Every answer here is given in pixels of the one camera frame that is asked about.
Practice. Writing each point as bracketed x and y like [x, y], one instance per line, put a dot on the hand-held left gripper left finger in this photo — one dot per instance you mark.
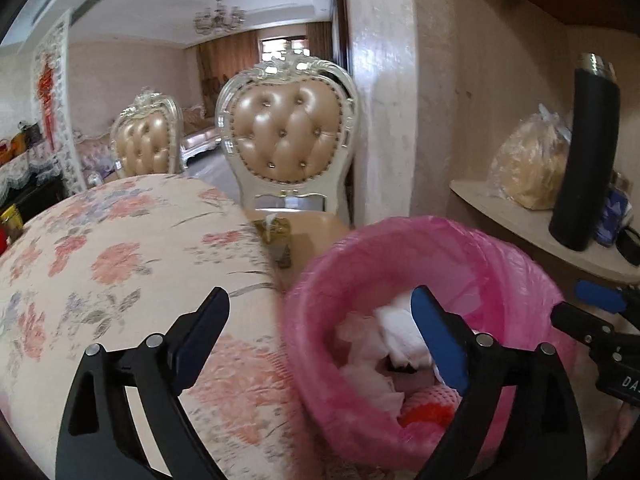
[200, 340]

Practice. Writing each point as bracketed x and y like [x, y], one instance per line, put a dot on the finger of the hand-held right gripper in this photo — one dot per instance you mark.
[600, 296]
[582, 324]

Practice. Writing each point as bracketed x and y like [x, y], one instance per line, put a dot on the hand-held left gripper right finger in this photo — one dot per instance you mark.
[440, 342]

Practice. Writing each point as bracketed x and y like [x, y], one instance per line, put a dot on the white tissue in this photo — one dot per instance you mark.
[400, 330]

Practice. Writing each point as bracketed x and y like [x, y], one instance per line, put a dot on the pink foam net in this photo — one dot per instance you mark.
[432, 400]

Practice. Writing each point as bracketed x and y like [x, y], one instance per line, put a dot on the white plastic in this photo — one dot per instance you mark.
[365, 375]

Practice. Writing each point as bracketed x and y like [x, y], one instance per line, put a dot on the pink lined trash bin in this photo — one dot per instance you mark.
[325, 285]

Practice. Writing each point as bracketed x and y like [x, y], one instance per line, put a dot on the person's right hand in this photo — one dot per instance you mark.
[621, 430]

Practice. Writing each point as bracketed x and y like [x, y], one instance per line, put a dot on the blue patterned jar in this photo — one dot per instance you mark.
[612, 215]

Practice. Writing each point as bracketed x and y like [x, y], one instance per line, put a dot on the floral tablecloth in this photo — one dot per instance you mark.
[110, 270]

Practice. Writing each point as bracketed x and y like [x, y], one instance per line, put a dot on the gold wrapper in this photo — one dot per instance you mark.
[275, 237]

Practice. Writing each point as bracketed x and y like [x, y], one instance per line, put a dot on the black thermos bottle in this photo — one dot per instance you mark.
[585, 160]

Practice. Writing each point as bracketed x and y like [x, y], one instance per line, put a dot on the plastic bag of bread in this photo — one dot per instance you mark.
[530, 165]

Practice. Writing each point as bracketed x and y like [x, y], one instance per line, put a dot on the cream tufted dining chair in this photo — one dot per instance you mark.
[287, 130]
[147, 142]

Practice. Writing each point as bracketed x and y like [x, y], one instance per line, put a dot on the beige sofa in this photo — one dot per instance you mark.
[200, 132]

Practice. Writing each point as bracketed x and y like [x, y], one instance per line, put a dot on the dark wooden sideboard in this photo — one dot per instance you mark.
[35, 197]

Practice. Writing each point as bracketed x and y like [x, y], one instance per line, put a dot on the yellow lidded jar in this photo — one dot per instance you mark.
[10, 217]

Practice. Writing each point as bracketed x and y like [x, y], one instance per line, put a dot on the white lace cloth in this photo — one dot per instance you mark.
[25, 170]

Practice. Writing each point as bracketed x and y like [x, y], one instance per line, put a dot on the white lattice screen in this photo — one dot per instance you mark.
[67, 110]

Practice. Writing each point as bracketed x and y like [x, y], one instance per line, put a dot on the dark handbag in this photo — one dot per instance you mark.
[31, 134]

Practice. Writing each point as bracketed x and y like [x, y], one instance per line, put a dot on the orange gift box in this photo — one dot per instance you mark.
[10, 147]

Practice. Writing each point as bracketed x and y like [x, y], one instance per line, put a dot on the brown curtains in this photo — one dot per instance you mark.
[225, 67]

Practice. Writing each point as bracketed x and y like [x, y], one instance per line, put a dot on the red knot hanging decoration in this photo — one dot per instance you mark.
[46, 100]

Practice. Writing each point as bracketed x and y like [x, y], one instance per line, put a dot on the chandelier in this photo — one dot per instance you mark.
[219, 17]

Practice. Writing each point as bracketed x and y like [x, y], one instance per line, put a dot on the curved wall shelf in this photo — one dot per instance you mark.
[500, 215]

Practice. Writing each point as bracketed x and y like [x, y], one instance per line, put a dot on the dark door frame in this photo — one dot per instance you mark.
[340, 15]

